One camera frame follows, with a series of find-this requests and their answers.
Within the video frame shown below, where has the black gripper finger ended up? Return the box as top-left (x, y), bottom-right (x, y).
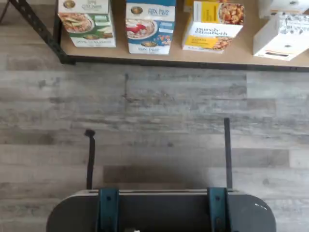
top-left (84, 130), bottom-right (120, 232)
top-left (207, 117), bottom-right (233, 232)

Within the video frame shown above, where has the blue flax plus oatmeal box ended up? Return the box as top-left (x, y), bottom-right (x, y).
top-left (125, 0), bottom-right (176, 55)

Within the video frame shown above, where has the yellow purely elizabeth box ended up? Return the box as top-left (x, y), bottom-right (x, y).
top-left (182, 0), bottom-right (247, 54)

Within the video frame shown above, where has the white patterned cardboard box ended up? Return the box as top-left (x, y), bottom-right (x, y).
top-left (258, 0), bottom-right (309, 19)
top-left (253, 13), bottom-right (309, 61)

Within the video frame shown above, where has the green apple cinnamon oatmeal box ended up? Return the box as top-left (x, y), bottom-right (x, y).
top-left (57, 0), bottom-right (117, 48)

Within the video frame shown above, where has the black metal shelf frame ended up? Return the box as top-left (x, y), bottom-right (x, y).
top-left (7, 0), bottom-right (309, 73)

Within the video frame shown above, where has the black power cable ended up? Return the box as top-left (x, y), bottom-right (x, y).
top-left (0, 0), bottom-right (12, 25)

